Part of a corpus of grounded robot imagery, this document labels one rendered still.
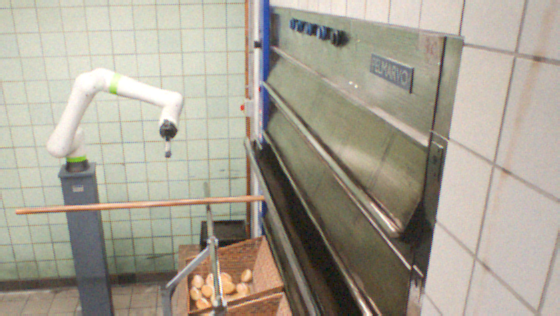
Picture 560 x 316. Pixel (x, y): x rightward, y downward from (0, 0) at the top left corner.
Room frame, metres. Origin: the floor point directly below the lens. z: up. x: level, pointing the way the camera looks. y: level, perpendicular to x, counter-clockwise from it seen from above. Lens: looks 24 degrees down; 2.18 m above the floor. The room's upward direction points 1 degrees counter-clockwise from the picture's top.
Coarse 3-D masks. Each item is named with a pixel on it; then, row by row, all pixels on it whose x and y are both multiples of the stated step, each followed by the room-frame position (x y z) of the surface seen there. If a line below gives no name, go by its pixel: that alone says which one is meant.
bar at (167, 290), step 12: (204, 192) 2.53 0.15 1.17; (216, 240) 1.96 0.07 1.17; (204, 252) 1.95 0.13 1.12; (216, 252) 1.85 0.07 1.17; (192, 264) 1.94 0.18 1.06; (216, 264) 1.75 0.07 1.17; (180, 276) 1.94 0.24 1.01; (216, 276) 1.66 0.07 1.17; (168, 288) 1.93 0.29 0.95; (216, 288) 1.57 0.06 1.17; (168, 300) 1.92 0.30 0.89; (216, 300) 1.50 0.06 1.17; (168, 312) 1.92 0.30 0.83; (216, 312) 1.46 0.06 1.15
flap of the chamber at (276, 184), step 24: (264, 144) 2.64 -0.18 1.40; (264, 168) 2.21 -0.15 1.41; (264, 192) 1.91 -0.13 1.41; (288, 192) 1.94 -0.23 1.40; (288, 216) 1.68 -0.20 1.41; (312, 240) 1.50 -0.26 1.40; (312, 264) 1.33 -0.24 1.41; (336, 288) 1.21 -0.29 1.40; (312, 312) 1.08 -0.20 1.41; (336, 312) 1.08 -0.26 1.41; (360, 312) 1.10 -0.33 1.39
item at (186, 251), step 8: (184, 248) 3.00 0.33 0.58; (192, 248) 3.00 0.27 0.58; (184, 256) 2.89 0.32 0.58; (192, 256) 2.89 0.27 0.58; (184, 264) 2.79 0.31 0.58; (184, 280) 2.60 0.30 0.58; (184, 288) 2.51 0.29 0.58; (184, 296) 2.43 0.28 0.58; (184, 304) 2.35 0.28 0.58; (184, 312) 2.27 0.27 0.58
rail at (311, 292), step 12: (252, 156) 2.32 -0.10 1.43; (264, 180) 1.98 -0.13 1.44; (276, 204) 1.73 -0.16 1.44; (276, 216) 1.64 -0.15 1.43; (288, 240) 1.43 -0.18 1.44; (300, 264) 1.28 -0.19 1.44; (300, 276) 1.24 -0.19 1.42; (312, 288) 1.15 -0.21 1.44; (312, 300) 1.10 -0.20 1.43; (324, 312) 1.05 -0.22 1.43
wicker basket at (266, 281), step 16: (256, 240) 2.63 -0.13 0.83; (208, 256) 2.60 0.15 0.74; (224, 256) 2.61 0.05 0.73; (240, 256) 2.62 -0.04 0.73; (256, 256) 2.63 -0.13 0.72; (272, 256) 2.38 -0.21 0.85; (192, 272) 2.59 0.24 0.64; (208, 272) 2.60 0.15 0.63; (240, 272) 2.62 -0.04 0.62; (256, 272) 2.55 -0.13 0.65; (272, 272) 2.29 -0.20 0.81; (256, 288) 2.46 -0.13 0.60; (272, 288) 2.09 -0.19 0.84; (192, 304) 2.33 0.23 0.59
